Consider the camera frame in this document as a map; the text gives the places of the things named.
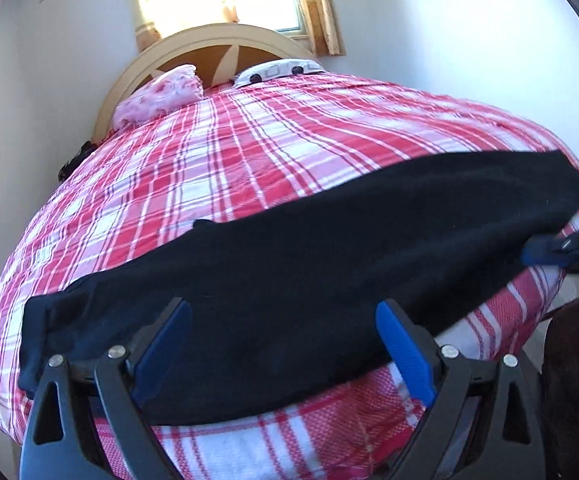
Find black pants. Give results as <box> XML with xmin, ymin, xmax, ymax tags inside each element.
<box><xmin>18</xmin><ymin>150</ymin><xmax>579</xmax><ymax>426</ymax></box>

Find red plaid bedspread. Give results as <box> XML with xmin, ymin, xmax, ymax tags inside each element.
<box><xmin>0</xmin><ymin>72</ymin><xmax>579</xmax><ymax>480</ymax></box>

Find pink floral pillow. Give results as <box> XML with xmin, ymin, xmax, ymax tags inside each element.
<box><xmin>113</xmin><ymin>64</ymin><xmax>205</xmax><ymax>131</ymax></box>

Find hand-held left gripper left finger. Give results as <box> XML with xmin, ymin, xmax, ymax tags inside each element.
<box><xmin>19</xmin><ymin>297</ymin><xmax>192</xmax><ymax>480</ymax></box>

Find cream wooden headboard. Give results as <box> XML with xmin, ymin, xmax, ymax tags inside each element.
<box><xmin>93</xmin><ymin>22</ymin><xmax>317</xmax><ymax>143</ymax></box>

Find person's dark clothing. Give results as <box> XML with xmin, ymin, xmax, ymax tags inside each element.
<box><xmin>539</xmin><ymin>287</ymin><xmax>579</xmax><ymax>480</ymax></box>

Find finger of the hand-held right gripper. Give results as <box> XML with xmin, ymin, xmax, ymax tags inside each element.
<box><xmin>522</xmin><ymin>225</ymin><xmax>579</xmax><ymax>273</ymax></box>

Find white patterned pillow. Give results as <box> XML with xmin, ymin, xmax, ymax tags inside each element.
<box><xmin>232</xmin><ymin>60</ymin><xmax>326</xmax><ymax>88</ymax></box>

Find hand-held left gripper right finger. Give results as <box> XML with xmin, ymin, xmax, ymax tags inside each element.
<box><xmin>375</xmin><ymin>299</ymin><xmax>545</xmax><ymax>480</ymax></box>

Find yellow patterned curtain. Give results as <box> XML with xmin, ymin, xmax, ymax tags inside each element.
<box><xmin>294</xmin><ymin>0</ymin><xmax>346</xmax><ymax>57</ymax></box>
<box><xmin>128</xmin><ymin>0</ymin><xmax>162</xmax><ymax>53</ymax></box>

